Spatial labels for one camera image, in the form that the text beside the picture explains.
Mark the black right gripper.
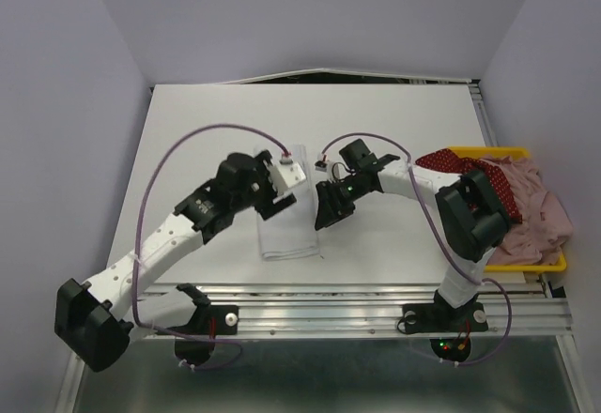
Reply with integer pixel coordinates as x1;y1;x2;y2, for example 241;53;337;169
314;172;367;231

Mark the white skirt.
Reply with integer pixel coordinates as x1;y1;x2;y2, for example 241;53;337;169
256;144;319;261

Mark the red polka dot skirt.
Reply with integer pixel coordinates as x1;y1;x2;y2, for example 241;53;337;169
415;147;524;224

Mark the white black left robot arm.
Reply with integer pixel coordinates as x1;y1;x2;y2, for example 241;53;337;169
54;150;306;372

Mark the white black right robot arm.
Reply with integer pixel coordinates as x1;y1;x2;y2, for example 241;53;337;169
315;139;512;329

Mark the yellow plastic tray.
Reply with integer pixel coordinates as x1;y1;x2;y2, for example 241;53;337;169
449;146;567;273

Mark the pink skirt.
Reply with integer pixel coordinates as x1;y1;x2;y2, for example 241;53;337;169
486;157;574;267

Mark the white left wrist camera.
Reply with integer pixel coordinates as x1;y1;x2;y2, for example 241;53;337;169
269;160;306;196

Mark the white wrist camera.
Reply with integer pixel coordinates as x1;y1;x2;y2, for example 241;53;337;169
269;160;306;196
315;155;349;182

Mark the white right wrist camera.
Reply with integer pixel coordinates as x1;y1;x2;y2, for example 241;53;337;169
315;155;349;182

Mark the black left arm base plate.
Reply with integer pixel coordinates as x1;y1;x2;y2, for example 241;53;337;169
172;304;239;337

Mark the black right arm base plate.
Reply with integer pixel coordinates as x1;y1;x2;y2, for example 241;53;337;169
396;302;489;335

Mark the aluminium mounting rail frame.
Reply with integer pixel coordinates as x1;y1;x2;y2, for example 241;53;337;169
55;77;588;413

